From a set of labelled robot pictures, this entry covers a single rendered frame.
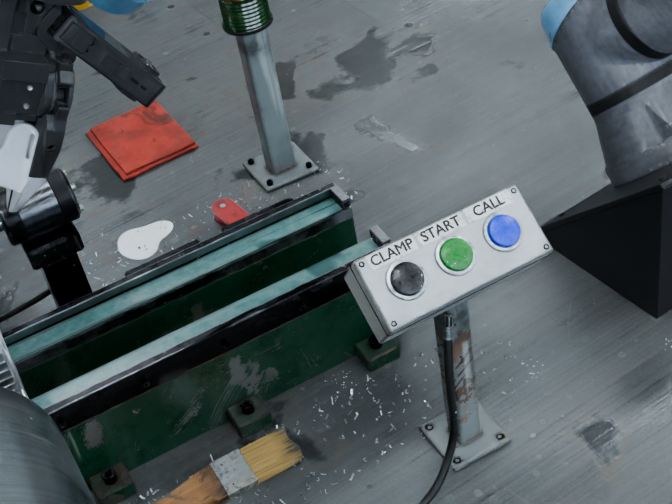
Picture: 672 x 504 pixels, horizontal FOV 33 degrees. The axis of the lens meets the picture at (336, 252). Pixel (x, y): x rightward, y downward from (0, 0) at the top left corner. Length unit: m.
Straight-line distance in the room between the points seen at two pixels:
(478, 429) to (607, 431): 0.13
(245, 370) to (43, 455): 0.40
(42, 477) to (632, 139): 0.78
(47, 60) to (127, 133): 0.79
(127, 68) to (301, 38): 0.92
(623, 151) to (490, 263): 0.38
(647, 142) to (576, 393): 0.30
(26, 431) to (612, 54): 0.77
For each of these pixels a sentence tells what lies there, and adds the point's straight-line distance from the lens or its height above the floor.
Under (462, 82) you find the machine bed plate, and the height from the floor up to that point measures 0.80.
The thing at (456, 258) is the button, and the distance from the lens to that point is 1.00.
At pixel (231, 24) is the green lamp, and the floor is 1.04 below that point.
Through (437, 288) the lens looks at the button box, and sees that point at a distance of 0.99.
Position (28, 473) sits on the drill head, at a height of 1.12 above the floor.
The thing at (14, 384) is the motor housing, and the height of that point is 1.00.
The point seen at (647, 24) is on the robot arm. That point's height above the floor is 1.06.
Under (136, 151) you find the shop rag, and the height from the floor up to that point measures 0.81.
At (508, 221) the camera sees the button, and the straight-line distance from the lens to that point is 1.02.
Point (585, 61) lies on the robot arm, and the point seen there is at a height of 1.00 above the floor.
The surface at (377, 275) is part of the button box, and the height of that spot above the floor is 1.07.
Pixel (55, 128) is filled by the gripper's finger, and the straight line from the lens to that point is 0.95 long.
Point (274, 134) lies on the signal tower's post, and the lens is 1.53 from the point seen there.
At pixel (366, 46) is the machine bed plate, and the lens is 1.82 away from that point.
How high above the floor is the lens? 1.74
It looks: 41 degrees down
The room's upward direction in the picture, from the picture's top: 11 degrees counter-clockwise
